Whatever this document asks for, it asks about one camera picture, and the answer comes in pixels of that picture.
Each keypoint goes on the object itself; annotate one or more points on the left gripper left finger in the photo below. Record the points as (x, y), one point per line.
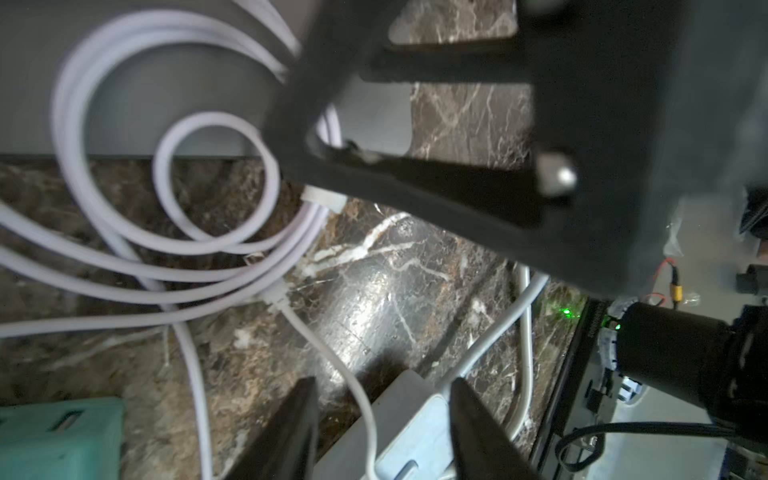
(286, 448)

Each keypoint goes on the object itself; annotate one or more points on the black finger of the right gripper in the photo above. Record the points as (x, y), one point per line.
(350, 38)

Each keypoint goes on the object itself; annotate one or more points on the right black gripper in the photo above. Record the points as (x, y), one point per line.
(651, 101)

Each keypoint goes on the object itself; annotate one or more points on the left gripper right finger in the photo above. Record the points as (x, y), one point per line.
(480, 446)

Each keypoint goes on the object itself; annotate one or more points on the light blue power strip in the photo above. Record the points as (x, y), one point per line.
(413, 436)

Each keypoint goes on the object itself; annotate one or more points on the green charger plug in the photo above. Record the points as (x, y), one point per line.
(75, 439)

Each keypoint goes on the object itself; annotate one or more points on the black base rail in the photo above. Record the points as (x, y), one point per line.
(579, 379)

